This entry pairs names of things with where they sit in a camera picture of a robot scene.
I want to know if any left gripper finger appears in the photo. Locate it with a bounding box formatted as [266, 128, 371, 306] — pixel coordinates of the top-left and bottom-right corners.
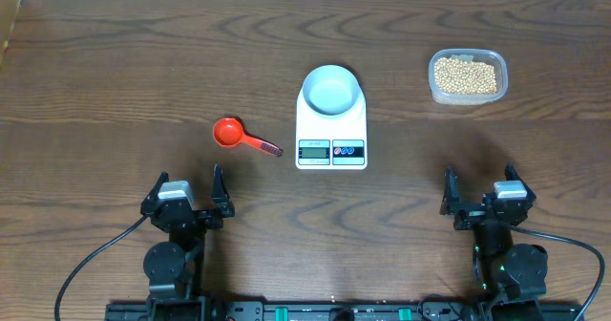
[146, 171, 169, 203]
[211, 164, 231, 210]

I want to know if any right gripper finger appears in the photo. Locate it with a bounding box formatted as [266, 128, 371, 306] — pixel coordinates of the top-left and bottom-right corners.
[504, 162, 531, 197]
[442, 166, 460, 211]

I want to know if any red measuring scoop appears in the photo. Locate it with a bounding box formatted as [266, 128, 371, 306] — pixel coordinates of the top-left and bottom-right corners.
[212, 118, 284, 157]

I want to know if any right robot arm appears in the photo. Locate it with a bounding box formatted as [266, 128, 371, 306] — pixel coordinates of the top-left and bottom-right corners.
[441, 164, 548, 321]

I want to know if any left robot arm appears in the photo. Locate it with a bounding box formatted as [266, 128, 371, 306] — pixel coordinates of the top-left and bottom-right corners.
[140, 165, 235, 320]

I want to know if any white digital kitchen scale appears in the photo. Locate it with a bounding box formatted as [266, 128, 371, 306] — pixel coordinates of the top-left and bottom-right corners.
[295, 90, 369, 170]

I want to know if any grey round bowl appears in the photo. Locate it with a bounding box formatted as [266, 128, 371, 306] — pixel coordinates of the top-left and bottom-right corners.
[302, 65, 362, 117]

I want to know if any pile of soybeans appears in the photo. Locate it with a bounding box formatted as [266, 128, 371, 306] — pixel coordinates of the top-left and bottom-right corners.
[433, 57, 497, 95]

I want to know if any clear plastic container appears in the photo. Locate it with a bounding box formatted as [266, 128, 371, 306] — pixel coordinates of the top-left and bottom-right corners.
[428, 48, 509, 106]

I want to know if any left black cable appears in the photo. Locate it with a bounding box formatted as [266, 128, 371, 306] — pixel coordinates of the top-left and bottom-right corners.
[53, 214, 149, 321]

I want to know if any black cable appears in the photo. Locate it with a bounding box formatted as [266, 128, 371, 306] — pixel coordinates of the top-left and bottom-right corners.
[505, 223, 606, 321]
[53, 214, 149, 321]

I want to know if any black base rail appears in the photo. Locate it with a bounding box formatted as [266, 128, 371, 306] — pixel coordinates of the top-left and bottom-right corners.
[104, 297, 584, 321]

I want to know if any right black cable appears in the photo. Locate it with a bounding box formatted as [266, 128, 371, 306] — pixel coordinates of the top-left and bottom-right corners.
[505, 223, 606, 321]

